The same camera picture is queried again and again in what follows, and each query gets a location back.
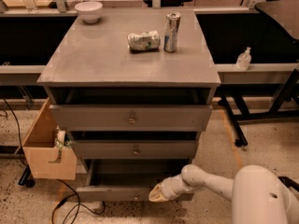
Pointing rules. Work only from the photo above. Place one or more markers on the black caster wheel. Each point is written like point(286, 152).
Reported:
point(289, 183)

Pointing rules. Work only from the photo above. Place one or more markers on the grey top drawer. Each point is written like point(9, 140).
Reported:
point(131, 109)

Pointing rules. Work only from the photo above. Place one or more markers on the upright silver can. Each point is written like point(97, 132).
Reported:
point(172, 21)

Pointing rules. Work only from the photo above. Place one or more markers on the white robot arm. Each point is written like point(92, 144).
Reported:
point(256, 194)

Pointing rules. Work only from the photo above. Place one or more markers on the white ceramic bowl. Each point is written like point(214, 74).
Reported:
point(89, 11)

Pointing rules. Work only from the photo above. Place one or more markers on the grey drawer cabinet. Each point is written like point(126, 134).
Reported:
point(97, 55)

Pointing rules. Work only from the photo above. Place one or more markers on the grey drawer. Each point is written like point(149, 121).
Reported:
point(126, 180)
point(131, 109)
point(135, 145)

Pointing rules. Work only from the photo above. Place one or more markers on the grey bottom drawer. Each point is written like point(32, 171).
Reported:
point(126, 180)

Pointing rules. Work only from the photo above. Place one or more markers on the hand sanitizer pump bottle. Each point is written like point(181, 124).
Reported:
point(243, 60)

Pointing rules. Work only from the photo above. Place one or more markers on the crushed green white can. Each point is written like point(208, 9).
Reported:
point(144, 41)

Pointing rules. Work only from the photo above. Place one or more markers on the black table leg frame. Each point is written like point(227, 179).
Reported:
point(232, 99)

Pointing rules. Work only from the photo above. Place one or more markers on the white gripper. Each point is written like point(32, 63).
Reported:
point(170, 186)

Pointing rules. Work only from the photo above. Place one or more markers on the grey middle drawer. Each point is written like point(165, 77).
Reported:
point(135, 145)

